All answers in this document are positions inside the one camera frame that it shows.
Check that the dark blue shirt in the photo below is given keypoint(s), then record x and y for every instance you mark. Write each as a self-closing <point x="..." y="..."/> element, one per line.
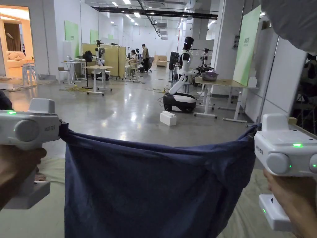
<point x="153" y="183"/>

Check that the low wooden cabinet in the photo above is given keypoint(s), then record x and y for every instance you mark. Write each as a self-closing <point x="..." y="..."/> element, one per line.
<point x="161" y="60"/>

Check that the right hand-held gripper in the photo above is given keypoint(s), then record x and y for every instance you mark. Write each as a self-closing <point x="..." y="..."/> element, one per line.
<point x="279" y="146"/>

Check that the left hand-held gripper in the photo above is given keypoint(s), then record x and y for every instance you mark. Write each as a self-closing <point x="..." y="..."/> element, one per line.
<point x="27" y="129"/>

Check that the black standing fan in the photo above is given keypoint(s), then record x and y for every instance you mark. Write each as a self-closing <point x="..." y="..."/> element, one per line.
<point x="87" y="56"/>

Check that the stack of white stools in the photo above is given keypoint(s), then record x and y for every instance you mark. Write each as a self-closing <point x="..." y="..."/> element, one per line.
<point x="29" y="72"/>

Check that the white robot with black head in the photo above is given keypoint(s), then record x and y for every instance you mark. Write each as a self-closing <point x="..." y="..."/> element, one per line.
<point x="101" y="58"/>

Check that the white and black humanoid robot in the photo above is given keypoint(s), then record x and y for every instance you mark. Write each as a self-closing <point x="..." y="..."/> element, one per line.
<point x="182" y="99"/>

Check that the white block carton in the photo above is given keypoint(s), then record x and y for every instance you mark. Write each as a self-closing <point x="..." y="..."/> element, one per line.
<point x="168" y="119"/>

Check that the small humanoid robot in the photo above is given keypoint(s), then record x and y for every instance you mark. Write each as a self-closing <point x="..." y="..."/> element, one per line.
<point x="205" y="58"/>

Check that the cream sofa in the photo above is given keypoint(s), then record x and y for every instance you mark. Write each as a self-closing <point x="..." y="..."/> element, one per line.
<point x="16" y="60"/>

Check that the person's right hand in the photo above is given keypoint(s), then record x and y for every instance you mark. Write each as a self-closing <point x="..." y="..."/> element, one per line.
<point x="299" y="198"/>

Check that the person's left hand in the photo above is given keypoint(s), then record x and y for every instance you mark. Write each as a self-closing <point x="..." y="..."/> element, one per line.
<point x="17" y="166"/>

